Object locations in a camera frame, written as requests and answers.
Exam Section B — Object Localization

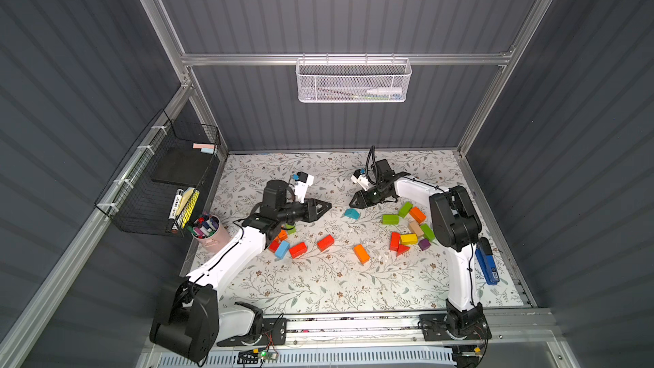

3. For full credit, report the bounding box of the light blue block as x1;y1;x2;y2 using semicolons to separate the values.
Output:
274;240;291;259

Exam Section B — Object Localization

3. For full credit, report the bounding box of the teal triangle block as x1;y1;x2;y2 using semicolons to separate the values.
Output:
343;208;360;220

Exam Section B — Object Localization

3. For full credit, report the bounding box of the white wire mesh basket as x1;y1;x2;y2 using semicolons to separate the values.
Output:
296;56;412;104

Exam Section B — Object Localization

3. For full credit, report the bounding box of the small red block left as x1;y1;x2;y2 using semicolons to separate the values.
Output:
268;240;280;253

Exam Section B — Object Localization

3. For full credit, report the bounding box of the blue stapler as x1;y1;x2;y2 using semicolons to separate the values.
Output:
475;237;500;286

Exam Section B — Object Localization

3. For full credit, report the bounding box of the red rectangular block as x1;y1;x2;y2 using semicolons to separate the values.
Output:
317;234;335;252
289;242;308;259

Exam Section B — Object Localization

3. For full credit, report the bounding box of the yellow highlighter pack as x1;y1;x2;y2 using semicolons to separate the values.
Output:
175;187;200;230

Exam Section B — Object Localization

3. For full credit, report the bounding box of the orange block right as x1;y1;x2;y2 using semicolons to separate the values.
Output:
409;206;427;224

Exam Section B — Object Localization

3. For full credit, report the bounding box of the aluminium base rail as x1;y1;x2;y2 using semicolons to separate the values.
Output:
212;307;571;359

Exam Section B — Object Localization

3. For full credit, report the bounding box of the yellow block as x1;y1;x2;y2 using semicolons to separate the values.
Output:
400;233;419;245

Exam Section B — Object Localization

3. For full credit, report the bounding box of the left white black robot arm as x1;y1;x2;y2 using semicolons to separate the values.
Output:
149;180;332;364

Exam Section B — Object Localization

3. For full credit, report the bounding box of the natural wood block right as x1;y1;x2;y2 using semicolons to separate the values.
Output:
409;221;424;239

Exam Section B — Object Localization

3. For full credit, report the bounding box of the green block right flat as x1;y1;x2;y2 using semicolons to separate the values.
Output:
381;214;400;225

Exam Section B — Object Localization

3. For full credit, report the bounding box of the pink pen cup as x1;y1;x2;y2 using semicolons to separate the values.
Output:
186;213;232;254

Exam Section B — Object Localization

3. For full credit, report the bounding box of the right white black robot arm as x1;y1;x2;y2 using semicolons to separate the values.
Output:
350;159;491;340

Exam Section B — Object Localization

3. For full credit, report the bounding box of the white marker in basket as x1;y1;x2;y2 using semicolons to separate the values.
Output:
365;87;405;102

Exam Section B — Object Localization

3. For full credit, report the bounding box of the black wire mesh basket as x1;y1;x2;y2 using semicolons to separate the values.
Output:
95;111;222;237

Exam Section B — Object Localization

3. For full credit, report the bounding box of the purple block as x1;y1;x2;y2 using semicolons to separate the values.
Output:
418;239;431;251

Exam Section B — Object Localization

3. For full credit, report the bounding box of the green block right tilted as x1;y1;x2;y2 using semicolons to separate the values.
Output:
398;202;413;217

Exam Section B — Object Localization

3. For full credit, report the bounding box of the green block right lower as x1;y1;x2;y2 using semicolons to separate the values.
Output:
420;223;435;241

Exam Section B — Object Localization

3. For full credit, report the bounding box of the red rectangular block centre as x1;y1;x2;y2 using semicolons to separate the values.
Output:
317;234;335;252

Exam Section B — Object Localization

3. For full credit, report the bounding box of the red block upright right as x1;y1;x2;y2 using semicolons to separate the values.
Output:
389;232;400;251

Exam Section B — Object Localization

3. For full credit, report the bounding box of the orange rectangular block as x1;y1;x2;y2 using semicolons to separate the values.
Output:
354;245;371;265

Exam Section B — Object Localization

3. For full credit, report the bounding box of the red rectangular block left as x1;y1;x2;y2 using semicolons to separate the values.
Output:
289;242;308;259

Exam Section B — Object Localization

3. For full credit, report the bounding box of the red triangle block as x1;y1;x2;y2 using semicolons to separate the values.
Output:
396;245;410;257

